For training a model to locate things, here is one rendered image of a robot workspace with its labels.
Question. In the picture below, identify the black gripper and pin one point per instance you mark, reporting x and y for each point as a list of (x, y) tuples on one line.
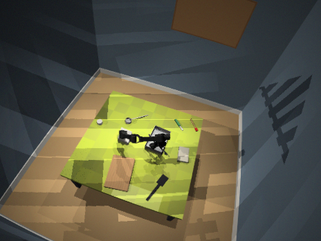
[(153, 145)]

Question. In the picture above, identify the wooden board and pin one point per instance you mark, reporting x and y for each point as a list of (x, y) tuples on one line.
[(119, 174)]

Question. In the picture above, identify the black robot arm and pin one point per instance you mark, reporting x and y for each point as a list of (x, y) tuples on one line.
[(160, 138)]

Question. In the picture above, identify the black spatula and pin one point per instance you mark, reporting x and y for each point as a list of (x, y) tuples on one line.
[(161, 181)]

